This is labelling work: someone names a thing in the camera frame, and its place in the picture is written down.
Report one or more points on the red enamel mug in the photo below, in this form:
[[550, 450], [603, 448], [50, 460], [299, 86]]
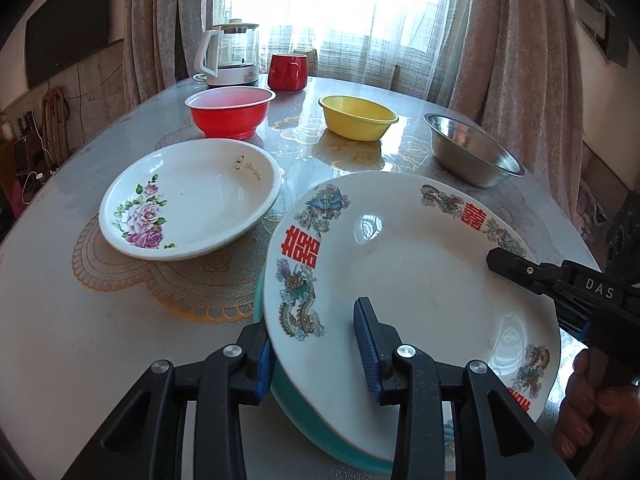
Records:
[[286, 74]]

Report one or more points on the large dragon print plate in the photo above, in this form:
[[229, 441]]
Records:
[[425, 270]]

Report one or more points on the pink bag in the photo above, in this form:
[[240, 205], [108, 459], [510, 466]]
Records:
[[16, 192]]

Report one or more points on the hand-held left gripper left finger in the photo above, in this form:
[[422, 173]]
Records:
[[262, 372]]

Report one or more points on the white rose print plate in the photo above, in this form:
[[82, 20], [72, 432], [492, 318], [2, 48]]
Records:
[[200, 200]]

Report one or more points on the white sheer curtain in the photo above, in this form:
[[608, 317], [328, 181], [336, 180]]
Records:
[[340, 5]]

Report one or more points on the yellow plastic bowl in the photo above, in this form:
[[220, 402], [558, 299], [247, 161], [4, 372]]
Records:
[[357, 120]]

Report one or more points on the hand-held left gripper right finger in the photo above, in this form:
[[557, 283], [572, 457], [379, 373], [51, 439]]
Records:
[[367, 352]]

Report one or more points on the black wall television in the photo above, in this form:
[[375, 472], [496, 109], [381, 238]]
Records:
[[65, 20]]

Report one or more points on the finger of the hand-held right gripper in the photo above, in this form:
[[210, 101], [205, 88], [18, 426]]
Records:
[[520, 269], [575, 320]]

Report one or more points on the white glass electric kettle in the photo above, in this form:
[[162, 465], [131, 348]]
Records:
[[232, 60]]

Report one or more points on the grey lace tablecloth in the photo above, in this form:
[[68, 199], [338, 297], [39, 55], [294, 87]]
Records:
[[60, 310]]

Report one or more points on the grey wall box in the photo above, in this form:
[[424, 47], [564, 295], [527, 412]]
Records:
[[607, 30]]

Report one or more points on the red plastic bowl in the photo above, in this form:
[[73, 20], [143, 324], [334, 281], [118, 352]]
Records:
[[230, 117]]

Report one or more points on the beige heavy curtain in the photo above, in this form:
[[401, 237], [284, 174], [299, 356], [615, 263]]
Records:
[[165, 25], [520, 60]]

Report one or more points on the stainless steel bowl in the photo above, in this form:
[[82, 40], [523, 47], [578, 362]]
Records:
[[470, 152]]

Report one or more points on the person's right hand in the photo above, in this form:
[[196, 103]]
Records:
[[580, 410]]

